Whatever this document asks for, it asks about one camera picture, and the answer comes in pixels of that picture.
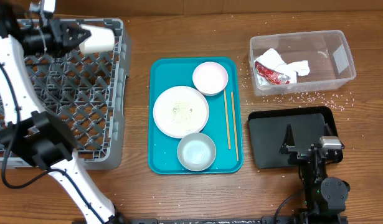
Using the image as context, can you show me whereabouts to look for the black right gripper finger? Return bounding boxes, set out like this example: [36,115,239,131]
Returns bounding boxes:
[279,123,295,154]
[324,123,337,137]

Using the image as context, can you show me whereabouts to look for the cream plastic cup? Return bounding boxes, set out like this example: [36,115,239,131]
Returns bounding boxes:
[79,24,115,55]

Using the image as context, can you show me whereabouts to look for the red snack wrapper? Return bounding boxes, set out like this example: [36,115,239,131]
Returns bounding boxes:
[255,61,290,85]

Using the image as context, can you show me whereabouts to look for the white paper napkin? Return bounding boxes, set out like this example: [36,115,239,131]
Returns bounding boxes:
[252,48,310,86]

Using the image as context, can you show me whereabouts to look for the grey small bowl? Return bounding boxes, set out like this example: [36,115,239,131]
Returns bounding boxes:
[177,133,217,172]

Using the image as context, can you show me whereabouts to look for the pink plastic bowl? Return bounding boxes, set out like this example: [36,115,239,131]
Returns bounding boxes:
[192,62,229,96]

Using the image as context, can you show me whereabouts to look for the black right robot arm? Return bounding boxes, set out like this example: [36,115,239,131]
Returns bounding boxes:
[273,124,351,224]

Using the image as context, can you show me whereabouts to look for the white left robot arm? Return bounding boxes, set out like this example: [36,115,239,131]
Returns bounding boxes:
[0,1,125,223]

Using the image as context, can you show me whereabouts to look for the black tray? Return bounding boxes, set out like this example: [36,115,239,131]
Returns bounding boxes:
[248,106,338,169]

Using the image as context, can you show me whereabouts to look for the clear plastic bin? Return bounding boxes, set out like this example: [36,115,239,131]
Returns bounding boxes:
[249,30,356,96]

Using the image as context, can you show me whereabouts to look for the right wooden chopstick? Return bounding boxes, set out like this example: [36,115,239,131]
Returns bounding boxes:
[230,92,239,162]

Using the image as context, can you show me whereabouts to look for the white round plate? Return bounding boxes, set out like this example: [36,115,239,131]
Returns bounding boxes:
[153,86,209,139]

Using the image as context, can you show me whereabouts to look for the teal plastic tray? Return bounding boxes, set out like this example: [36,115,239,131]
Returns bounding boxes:
[148,57,244,175]

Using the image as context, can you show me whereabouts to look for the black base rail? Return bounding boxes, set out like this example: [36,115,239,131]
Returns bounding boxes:
[107,215,349,224]

